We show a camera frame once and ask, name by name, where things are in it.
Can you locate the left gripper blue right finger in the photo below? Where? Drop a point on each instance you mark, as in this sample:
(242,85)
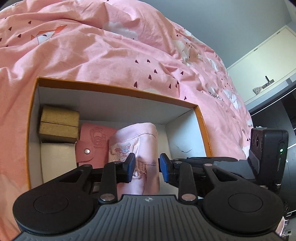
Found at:
(167,168)

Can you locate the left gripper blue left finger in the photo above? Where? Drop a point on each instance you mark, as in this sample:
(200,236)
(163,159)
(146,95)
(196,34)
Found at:
(128,167)

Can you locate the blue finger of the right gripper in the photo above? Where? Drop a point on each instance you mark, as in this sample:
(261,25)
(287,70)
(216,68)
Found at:
(206,159)

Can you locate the pink fabric pouch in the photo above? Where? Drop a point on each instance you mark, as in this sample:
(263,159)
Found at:
(140,139)

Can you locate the pink card wallet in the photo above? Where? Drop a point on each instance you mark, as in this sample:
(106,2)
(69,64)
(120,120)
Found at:
(93,144)

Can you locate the long white box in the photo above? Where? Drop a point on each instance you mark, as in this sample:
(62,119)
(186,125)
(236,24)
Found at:
(57,159)

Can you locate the small gold box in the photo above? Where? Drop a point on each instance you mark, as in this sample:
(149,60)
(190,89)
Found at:
(59,125)

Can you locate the orange cardboard box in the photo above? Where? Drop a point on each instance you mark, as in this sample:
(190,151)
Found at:
(181,130)

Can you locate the black wardrobe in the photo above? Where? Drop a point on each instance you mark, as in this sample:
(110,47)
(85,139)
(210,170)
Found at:
(281,115)

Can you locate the pink duvet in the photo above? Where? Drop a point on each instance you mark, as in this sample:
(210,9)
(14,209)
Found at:
(123,43)

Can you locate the white door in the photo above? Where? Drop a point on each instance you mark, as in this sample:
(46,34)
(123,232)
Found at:
(274,58)

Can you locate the black camera box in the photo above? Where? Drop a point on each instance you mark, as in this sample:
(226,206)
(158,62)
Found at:
(267,155)

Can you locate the black door handle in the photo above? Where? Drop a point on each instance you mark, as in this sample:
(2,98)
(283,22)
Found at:
(269,82)

